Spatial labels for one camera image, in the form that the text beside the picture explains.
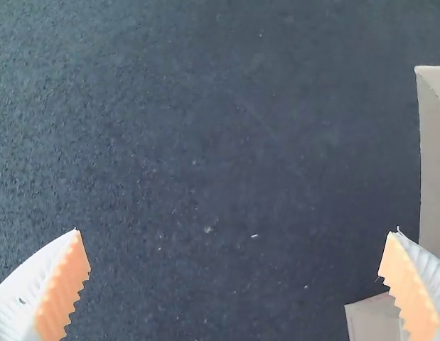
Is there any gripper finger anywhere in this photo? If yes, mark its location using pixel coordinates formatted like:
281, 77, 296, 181
0, 227, 92, 341
377, 225, 440, 341

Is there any cardboard box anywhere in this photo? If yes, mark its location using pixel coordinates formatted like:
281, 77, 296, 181
343, 65, 440, 341

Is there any black mat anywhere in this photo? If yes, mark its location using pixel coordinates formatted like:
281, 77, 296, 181
0, 0, 440, 341

